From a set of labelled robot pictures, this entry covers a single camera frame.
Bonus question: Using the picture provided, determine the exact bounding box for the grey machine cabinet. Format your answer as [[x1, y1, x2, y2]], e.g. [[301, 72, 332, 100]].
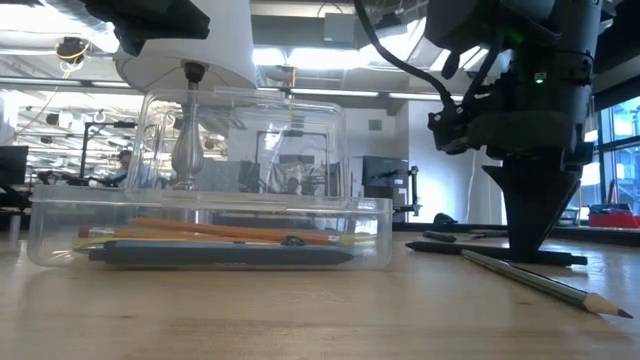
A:
[[362, 155, 412, 223]]

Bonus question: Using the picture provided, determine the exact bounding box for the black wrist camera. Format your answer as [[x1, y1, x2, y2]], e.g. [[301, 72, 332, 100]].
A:
[[426, 102, 484, 155]]

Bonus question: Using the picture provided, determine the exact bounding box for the ceiling light strip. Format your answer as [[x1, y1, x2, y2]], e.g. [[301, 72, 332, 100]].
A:
[[387, 91, 466, 103], [289, 87, 381, 99]]

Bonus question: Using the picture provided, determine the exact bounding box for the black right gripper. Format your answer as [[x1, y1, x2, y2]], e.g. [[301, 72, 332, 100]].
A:
[[467, 110, 594, 262]]

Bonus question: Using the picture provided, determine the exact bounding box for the white shade table lamp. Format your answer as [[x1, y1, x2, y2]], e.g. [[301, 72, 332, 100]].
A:
[[113, 0, 259, 194]]

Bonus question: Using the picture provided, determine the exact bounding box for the yellow highlighter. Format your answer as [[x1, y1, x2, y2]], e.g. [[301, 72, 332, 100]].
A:
[[72, 236, 119, 250], [338, 231, 377, 248]]

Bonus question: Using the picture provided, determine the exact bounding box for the black workstation frame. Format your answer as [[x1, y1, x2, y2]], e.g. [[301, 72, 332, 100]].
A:
[[81, 121, 141, 194], [255, 130, 330, 199]]

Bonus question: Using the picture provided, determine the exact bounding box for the orange pencil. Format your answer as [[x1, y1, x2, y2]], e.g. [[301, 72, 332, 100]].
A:
[[127, 216, 342, 247], [77, 226, 279, 245]]

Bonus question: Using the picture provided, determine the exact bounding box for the clear plastic supply box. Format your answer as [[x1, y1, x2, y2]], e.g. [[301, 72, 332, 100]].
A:
[[27, 87, 394, 271]]

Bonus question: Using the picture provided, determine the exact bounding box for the black ceiling camera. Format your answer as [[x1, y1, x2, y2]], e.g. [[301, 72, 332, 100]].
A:
[[54, 35, 91, 66]]

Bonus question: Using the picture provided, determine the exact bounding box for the dark blue pencil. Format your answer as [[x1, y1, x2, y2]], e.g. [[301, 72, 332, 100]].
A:
[[460, 248, 634, 320]]

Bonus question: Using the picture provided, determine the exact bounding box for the slim black pen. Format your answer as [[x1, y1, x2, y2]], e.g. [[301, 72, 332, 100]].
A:
[[422, 230, 458, 243]]

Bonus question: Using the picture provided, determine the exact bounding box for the dark grey-blue pen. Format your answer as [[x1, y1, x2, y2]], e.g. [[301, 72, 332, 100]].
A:
[[88, 240, 356, 267]]

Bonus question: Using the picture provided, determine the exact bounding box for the person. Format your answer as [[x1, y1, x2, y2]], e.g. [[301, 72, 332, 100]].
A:
[[89, 149, 151, 189]]

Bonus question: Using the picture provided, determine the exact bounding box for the black marker pen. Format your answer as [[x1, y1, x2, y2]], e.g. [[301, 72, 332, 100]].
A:
[[405, 240, 590, 267]]

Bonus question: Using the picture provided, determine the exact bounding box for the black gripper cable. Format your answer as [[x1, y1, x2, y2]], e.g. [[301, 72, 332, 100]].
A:
[[352, 0, 459, 114]]

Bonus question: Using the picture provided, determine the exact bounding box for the red storage bin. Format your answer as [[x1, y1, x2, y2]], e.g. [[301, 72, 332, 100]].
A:
[[588, 203, 640, 230]]

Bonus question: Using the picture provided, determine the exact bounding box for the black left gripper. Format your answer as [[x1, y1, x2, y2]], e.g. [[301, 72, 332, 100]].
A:
[[82, 0, 211, 56]]

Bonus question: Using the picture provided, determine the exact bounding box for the black monitor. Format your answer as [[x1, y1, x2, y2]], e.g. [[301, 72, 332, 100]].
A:
[[0, 144, 30, 186]]

